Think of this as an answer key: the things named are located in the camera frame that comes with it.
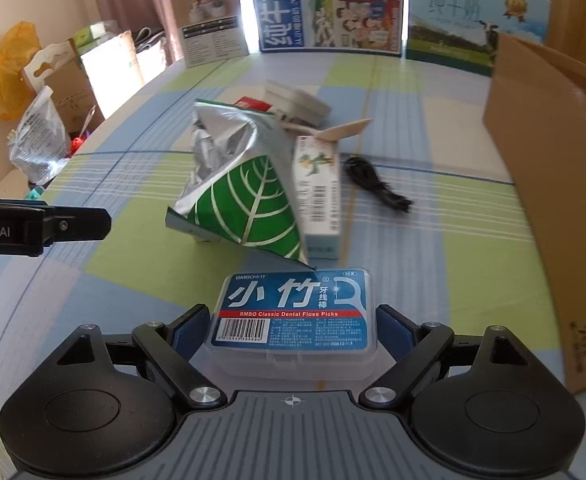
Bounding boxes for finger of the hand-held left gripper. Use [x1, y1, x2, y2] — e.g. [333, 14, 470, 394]
[42, 206, 112, 247]

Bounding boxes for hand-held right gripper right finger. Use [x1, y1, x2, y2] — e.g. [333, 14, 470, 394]
[358, 304, 531, 408]

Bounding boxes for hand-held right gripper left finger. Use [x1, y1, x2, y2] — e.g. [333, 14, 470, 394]
[49, 304, 229, 408]

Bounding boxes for blue dental floss pick box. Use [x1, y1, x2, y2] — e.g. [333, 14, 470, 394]
[204, 268, 380, 380]

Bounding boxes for green leaf foil bag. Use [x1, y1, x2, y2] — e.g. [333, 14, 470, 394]
[165, 99, 319, 272]

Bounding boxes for black audio cable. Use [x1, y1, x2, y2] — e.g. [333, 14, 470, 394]
[342, 156, 415, 214]

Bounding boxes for beige wooden spoon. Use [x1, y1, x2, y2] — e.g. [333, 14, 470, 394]
[279, 118, 373, 142]

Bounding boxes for brown cardboard box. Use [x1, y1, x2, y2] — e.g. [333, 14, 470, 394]
[482, 34, 586, 395]

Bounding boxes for plaid cloth desktop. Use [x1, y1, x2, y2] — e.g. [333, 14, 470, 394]
[0, 52, 586, 480]

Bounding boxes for clear printed plastic bag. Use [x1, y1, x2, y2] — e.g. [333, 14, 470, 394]
[7, 85, 71, 186]

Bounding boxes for cardboard box with hang tab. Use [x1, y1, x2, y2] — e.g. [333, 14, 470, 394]
[20, 42, 106, 136]

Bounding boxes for light blue toothpaste box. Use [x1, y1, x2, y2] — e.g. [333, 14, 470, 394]
[293, 135, 343, 260]

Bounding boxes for white paper bag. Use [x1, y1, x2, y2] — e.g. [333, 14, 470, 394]
[80, 30, 146, 121]

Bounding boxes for yellow plastic bag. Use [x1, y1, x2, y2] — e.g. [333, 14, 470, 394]
[0, 21, 41, 121]

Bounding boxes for green and white carton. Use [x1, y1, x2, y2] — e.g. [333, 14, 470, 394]
[72, 21, 119, 48]

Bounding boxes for red snack packet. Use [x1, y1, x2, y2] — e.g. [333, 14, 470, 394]
[234, 96, 273, 112]

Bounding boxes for white product box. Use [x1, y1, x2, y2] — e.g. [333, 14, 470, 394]
[168, 0, 250, 69]

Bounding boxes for white plug adapter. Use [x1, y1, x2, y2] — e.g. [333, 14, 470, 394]
[264, 81, 331, 128]

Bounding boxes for blue cartoon milk carton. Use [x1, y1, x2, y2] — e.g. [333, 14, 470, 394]
[246, 0, 405, 55]

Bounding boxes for light blue cow milk carton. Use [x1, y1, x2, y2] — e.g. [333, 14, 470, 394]
[404, 0, 552, 78]

